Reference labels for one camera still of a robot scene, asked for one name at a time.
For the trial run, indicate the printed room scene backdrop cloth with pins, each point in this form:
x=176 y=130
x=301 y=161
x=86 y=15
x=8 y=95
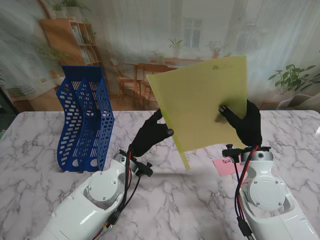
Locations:
x=160 y=30

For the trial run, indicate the pink paper receipt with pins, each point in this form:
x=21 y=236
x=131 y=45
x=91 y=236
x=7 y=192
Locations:
x=225 y=166

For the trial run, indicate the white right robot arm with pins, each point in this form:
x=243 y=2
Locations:
x=267 y=197

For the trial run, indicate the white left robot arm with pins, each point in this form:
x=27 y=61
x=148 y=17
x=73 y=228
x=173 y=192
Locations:
x=82 y=212

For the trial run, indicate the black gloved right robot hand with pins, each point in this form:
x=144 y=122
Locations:
x=250 y=125

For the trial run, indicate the yellow-green translucent file folder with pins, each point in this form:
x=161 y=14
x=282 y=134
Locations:
x=197 y=100

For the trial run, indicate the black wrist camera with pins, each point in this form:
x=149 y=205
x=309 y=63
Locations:
x=145 y=171
x=231 y=152

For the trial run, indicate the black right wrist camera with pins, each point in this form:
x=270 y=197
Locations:
x=231 y=152

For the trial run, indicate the blue perforated plastic file rack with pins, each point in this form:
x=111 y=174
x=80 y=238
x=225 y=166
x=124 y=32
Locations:
x=87 y=75

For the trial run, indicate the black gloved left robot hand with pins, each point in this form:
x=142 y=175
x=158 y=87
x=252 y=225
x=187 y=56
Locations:
x=150 y=135

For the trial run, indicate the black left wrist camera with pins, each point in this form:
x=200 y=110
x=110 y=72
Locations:
x=145 y=171

